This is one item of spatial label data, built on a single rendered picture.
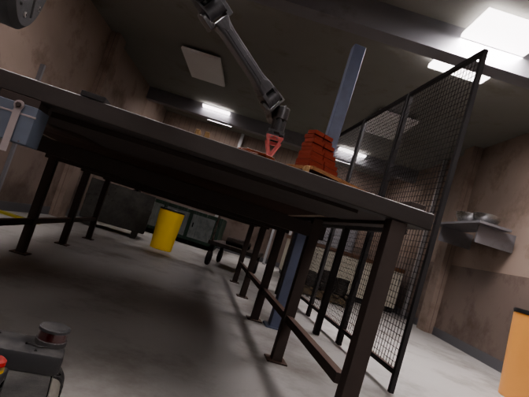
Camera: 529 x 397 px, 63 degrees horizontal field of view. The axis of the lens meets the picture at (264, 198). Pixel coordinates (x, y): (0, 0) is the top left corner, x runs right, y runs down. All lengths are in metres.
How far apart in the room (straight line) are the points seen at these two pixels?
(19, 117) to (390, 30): 3.49
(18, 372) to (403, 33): 4.00
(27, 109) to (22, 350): 0.75
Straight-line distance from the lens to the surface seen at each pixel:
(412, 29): 4.47
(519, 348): 4.28
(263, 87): 1.71
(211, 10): 1.67
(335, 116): 3.65
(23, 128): 1.53
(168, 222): 6.70
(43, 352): 1.11
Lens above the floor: 0.67
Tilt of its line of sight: 5 degrees up
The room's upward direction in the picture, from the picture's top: 17 degrees clockwise
